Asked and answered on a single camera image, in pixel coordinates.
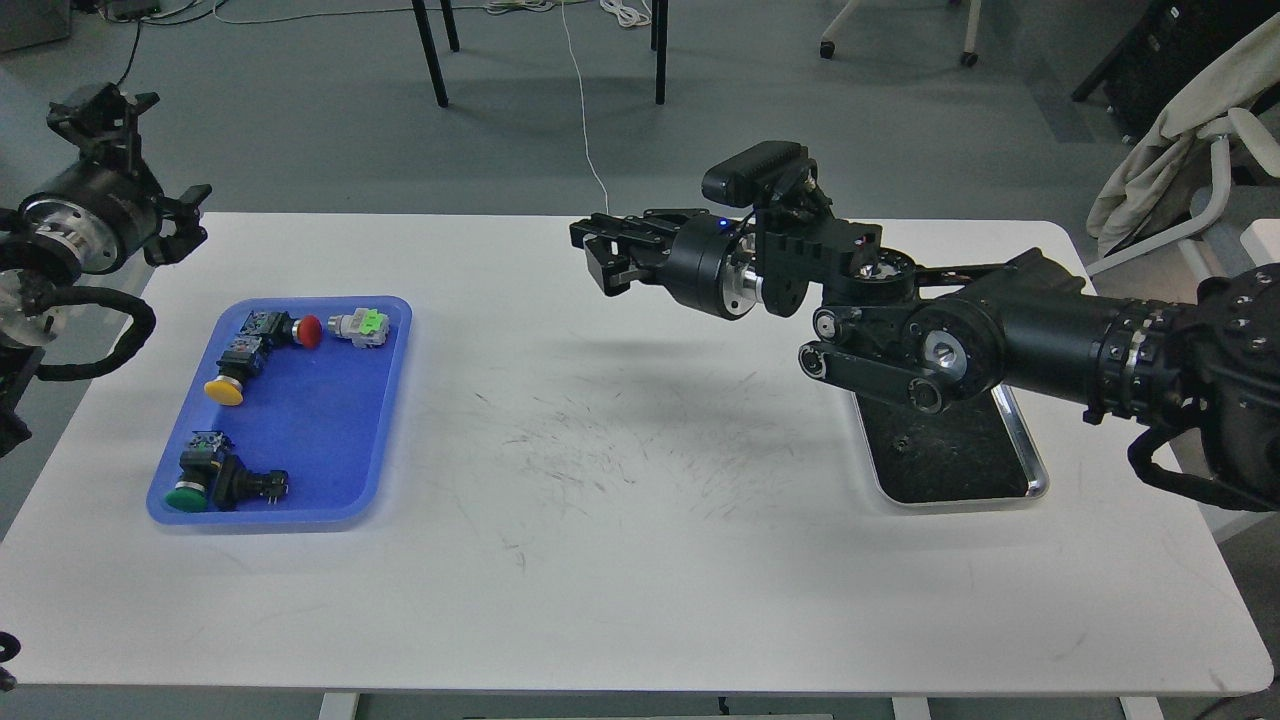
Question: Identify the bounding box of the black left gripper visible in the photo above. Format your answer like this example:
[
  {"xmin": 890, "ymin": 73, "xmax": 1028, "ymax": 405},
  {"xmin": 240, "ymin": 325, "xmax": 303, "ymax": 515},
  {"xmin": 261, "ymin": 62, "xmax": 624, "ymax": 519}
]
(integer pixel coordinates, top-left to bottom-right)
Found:
[{"xmin": 18, "ymin": 83, "xmax": 212, "ymax": 275}]

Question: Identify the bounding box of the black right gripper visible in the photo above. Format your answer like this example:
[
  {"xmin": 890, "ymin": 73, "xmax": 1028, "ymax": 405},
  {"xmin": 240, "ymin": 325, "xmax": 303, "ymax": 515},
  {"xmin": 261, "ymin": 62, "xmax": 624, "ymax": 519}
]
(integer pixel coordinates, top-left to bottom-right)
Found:
[{"xmin": 570, "ymin": 208, "xmax": 758, "ymax": 320}]

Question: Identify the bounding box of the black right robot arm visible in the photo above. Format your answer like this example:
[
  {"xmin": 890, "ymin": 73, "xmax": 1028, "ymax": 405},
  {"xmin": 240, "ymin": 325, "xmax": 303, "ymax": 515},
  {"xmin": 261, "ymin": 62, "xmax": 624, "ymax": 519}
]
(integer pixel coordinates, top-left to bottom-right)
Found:
[{"xmin": 570, "ymin": 200, "xmax": 1279, "ymax": 512}]

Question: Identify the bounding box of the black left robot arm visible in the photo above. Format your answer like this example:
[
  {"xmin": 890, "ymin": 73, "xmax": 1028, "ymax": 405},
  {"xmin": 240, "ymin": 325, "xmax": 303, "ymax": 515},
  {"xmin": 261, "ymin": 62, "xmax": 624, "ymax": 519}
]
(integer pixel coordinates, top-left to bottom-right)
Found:
[{"xmin": 1, "ymin": 83, "xmax": 211, "ymax": 454}]

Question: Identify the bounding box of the red mushroom push button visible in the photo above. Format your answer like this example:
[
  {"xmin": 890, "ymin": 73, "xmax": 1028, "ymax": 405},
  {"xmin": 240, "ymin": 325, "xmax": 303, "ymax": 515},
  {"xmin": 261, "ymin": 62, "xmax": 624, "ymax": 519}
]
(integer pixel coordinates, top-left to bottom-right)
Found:
[{"xmin": 239, "ymin": 311, "xmax": 324, "ymax": 351}]

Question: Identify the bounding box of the black chair leg right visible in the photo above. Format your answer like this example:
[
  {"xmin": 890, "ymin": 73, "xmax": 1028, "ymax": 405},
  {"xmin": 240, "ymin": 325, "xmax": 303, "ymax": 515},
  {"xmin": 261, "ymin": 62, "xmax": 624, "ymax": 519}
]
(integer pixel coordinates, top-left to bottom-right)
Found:
[{"xmin": 649, "ymin": 0, "xmax": 669, "ymax": 106}]

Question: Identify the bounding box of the black chair leg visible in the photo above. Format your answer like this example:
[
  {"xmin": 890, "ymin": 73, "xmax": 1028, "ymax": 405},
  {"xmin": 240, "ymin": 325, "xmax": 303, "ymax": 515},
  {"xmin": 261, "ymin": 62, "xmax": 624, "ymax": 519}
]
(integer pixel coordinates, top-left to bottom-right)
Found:
[
  {"xmin": 410, "ymin": 0, "xmax": 461, "ymax": 108},
  {"xmin": 649, "ymin": 0, "xmax": 669, "ymax": 106}
]

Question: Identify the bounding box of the black chair leg left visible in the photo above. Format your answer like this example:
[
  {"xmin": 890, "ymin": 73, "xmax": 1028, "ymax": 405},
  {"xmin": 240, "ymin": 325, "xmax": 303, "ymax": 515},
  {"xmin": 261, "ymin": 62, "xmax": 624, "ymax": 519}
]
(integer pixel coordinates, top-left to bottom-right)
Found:
[{"xmin": 410, "ymin": 0, "xmax": 461, "ymax": 108}]

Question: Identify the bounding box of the blue plastic tray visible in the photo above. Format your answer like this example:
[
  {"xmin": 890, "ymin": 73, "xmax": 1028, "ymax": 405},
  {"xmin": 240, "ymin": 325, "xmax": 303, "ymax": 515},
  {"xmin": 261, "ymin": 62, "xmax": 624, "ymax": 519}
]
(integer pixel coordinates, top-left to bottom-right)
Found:
[{"xmin": 146, "ymin": 295, "xmax": 413, "ymax": 533}]

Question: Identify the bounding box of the steel tray with black mat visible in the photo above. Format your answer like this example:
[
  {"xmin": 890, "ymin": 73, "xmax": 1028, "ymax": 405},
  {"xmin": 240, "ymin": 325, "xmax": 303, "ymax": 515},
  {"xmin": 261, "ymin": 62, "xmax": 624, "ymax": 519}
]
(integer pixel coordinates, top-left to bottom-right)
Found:
[{"xmin": 854, "ymin": 386, "xmax": 1050, "ymax": 510}]

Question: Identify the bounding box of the beige cloth on chair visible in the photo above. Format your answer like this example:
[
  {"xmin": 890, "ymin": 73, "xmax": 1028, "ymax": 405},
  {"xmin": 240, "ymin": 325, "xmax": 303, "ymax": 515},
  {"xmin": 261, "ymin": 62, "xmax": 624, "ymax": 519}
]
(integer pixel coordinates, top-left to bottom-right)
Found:
[{"xmin": 1085, "ymin": 12, "xmax": 1279, "ymax": 255}]

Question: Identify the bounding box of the black floor cable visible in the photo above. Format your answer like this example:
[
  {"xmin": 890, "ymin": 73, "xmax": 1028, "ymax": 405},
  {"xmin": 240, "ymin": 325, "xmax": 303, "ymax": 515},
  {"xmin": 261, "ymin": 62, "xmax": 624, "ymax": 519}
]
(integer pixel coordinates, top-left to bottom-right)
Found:
[{"xmin": 100, "ymin": 0, "xmax": 216, "ymax": 91}]

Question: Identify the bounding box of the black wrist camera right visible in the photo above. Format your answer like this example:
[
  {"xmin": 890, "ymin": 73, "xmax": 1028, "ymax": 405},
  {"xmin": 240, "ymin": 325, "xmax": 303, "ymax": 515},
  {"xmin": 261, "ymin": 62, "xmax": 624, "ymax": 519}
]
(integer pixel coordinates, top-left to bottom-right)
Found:
[{"xmin": 701, "ymin": 140, "xmax": 810, "ymax": 208}]

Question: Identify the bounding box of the yellow push button switch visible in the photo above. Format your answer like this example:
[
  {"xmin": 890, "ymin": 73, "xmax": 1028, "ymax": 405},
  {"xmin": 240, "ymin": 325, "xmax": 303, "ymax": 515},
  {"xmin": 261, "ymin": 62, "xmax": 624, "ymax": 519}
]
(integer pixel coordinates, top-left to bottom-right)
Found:
[{"xmin": 204, "ymin": 334, "xmax": 268, "ymax": 406}]

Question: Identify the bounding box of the white floor cable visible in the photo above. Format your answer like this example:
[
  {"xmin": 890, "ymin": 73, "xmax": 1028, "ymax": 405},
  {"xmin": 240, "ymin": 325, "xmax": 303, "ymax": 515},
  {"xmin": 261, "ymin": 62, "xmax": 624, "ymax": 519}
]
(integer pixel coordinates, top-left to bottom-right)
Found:
[{"xmin": 485, "ymin": 0, "xmax": 653, "ymax": 217}]

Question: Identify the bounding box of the grey switch with green label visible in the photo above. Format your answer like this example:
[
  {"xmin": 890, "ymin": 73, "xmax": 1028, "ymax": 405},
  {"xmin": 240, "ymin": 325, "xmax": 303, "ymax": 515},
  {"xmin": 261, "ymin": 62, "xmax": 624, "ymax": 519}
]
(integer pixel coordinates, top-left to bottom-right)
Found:
[{"xmin": 326, "ymin": 307, "xmax": 390, "ymax": 348}]

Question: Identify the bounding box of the green push button switch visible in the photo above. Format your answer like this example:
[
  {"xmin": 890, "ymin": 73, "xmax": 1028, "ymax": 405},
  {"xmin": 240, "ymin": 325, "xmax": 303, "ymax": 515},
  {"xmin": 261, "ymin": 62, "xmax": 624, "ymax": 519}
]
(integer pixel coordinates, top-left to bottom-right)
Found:
[{"xmin": 163, "ymin": 430, "xmax": 233, "ymax": 512}]

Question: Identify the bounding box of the black switch contact block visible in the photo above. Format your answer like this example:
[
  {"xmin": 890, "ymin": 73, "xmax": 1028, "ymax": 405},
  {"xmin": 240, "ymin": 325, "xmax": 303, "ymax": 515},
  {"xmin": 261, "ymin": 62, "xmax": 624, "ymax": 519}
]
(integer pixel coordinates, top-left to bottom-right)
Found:
[{"xmin": 212, "ymin": 455, "xmax": 289, "ymax": 512}]

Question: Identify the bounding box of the white chair frame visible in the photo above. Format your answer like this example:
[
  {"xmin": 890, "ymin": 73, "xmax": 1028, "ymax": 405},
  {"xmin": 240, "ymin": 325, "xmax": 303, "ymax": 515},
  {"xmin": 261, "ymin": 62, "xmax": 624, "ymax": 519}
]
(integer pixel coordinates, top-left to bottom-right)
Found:
[{"xmin": 1085, "ymin": 105, "xmax": 1280, "ymax": 281}]

